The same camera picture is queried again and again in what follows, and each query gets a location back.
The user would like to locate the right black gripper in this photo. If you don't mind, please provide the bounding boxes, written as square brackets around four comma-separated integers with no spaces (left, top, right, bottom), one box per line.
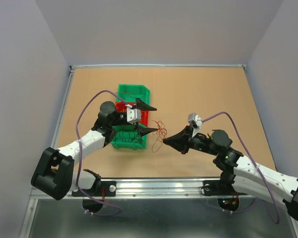
[162,125,219,156]

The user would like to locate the thin dark brown cable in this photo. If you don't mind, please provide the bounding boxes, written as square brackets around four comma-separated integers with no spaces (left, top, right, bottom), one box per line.
[115,130,146,146]

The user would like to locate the thin red cable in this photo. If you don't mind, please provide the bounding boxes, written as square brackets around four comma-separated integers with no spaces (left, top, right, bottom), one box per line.
[150,120,169,152]

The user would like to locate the thin yellow orange cable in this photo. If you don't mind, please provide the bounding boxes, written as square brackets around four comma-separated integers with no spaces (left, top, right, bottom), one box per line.
[120,105,149,124]

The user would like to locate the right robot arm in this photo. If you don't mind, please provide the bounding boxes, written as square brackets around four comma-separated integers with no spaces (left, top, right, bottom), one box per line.
[163,126,298,221]

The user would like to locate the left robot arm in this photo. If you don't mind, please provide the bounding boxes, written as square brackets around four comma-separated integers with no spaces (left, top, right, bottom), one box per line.
[31,98,156,200]

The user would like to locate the red plastic bin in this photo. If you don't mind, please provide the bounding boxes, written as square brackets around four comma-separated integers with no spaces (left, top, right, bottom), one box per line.
[115,101,149,126]

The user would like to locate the near green plastic bin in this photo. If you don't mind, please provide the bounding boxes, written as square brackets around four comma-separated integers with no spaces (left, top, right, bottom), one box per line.
[111,125,147,150]

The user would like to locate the green plastic bin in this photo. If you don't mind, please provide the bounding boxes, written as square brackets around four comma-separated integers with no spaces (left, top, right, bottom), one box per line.
[116,84,150,105]
[111,125,147,150]

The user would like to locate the far green plastic bin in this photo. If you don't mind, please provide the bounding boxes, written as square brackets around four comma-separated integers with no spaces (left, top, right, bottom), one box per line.
[116,84,150,105]

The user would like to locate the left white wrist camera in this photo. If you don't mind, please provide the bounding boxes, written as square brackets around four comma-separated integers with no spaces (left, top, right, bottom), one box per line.
[126,104,141,124]

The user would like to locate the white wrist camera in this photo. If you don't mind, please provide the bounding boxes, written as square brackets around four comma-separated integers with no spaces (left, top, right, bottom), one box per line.
[126,104,141,124]
[188,113,203,138]

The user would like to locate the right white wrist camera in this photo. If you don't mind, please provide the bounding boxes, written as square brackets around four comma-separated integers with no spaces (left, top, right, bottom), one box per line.
[188,113,203,138]

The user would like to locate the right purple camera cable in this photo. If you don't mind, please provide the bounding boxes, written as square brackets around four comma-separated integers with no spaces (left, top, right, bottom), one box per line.
[201,111,281,224]

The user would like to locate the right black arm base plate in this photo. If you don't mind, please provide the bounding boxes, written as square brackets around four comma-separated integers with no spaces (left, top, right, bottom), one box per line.
[200,180,237,196]

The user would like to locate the aluminium front mounting rail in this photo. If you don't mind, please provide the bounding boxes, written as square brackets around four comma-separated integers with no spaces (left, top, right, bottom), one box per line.
[29,176,296,199]

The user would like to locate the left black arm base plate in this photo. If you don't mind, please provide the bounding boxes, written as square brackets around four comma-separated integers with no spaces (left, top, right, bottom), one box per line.
[83,180,117,197]

